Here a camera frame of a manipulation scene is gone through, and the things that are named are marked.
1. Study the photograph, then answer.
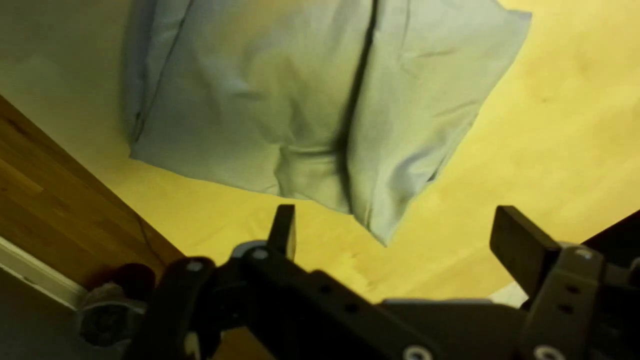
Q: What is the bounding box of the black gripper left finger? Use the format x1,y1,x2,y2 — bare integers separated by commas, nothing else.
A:
232,203,298,264

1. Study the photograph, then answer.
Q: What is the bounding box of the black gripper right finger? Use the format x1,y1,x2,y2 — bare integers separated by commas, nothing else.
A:
488,205,606,317

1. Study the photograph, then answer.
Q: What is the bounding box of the grey pillowcase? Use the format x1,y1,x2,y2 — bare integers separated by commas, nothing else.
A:
118,0,536,248

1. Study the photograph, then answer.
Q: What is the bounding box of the light wooden side table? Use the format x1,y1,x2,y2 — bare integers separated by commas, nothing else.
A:
0,0,640,307

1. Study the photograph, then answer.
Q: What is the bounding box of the grey round object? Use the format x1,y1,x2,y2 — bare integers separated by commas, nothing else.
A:
73,260,160,350

